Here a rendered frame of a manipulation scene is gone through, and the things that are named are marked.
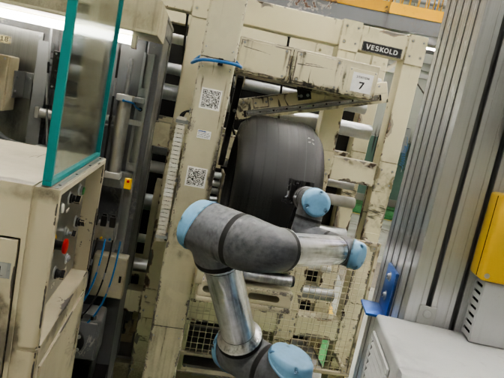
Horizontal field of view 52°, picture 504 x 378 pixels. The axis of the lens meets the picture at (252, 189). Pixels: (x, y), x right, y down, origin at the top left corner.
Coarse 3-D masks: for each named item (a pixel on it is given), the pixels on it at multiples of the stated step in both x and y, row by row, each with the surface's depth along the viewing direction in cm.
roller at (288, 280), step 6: (246, 276) 193; (252, 276) 193; (258, 276) 193; (264, 276) 194; (270, 276) 194; (276, 276) 195; (282, 276) 195; (288, 276) 196; (264, 282) 194; (270, 282) 194; (276, 282) 194; (282, 282) 195; (288, 282) 195; (294, 282) 195
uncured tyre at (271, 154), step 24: (264, 120) 190; (288, 120) 199; (240, 144) 186; (264, 144) 179; (288, 144) 181; (240, 168) 178; (264, 168) 175; (288, 168) 177; (312, 168) 179; (240, 192) 176; (264, 192) 174; (264, 216) 175; (288, 216) 176
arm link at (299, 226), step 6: (300, 216) 141; (294, 222) 143; (300, 222) 141; (306, 222) 140; (312, 222) 140; (318, 222) 141; (294, 228) 142; (300, 228) 141; (306, 228) 140; (312, 228) 140; (318, 228) 140; (318, 234) 138
